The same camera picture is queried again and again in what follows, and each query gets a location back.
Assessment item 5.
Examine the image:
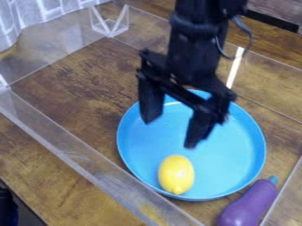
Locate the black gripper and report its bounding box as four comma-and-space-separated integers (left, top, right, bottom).
137, 17, 237, 148

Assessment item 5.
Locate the blue round plate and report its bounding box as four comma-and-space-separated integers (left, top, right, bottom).
117, 97, 268, 201

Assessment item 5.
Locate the yellow toy lemon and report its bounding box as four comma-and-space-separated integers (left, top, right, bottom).
158, 154, 196, 195

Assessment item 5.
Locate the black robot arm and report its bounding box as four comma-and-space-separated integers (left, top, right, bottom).
137, 0, 248, 148

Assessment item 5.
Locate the black bar in background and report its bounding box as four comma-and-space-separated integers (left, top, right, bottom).
246, 10, 298, 34

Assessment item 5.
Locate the purple toy eggplant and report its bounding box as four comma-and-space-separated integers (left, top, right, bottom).
217, 176, 278, 226

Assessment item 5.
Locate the white patterned curtain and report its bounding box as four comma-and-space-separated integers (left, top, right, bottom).
0, 0, 113, 52

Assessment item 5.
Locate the black cable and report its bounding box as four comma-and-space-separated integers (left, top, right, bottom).
214, 14, 256, 61

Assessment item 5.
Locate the clear acrylic enclosure wall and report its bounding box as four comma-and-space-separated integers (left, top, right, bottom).
0, 2, 302, 226

